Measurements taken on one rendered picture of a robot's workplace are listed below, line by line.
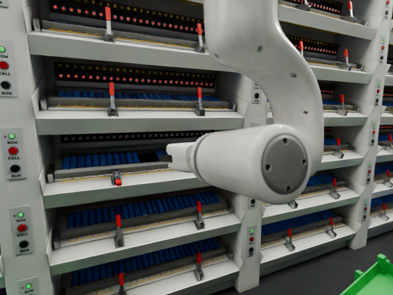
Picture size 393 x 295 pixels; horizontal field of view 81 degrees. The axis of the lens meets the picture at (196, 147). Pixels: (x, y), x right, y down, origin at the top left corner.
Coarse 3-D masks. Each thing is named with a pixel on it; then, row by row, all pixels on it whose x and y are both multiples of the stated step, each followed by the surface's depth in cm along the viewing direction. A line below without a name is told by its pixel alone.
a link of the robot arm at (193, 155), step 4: (212, 132) 36; (204, 136) 35; (196, 140) 36; (200, 140) 35; (196, 144) 35; (192, 148) 35; (196, 148) 34; (192, 152) 35; (196, 152) 34; (192, 156) 35; (192, 160) 35; (192, 164) 35; (192, 168) 35; (196, 168) 34; (196, 172) 34; (196, 176) 36; (200, 176) 34; (204, 180) 34
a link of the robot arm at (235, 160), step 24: (216, 144) 29; (240, 144) 24; (264, 144) 22; (288, 144) 23; (216, 168) 28; (240, 168) 23; (264, 168) 22; (288, 168) 23; (240, 192) 26; (264, 192) 22; (288, 192) 23
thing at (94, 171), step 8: (80, 168) 66; (88, 168) 66; (96, 168) 67; (104, 168) 68; (112, 168) 68; (120, 168) 69; (128, 168) 70; (136, 168) 71; (144, 168) 72; (152, 168) 73; (160, 168) 75; (56, 176) 63; (64, 176) 63; (72, 176) 64; (80, 176) 65; (88, 176) 65; (96, 176) 66; (104, 176) 67
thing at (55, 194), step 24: (48, 144) 69; (72, 144) 73; (96, 144) 77; (120, 144) 80; (48, 168) 66; (48, 192) 59; (72, 192) 61; (96, 192) 63; (120, 192) 66; (144, 192) 70
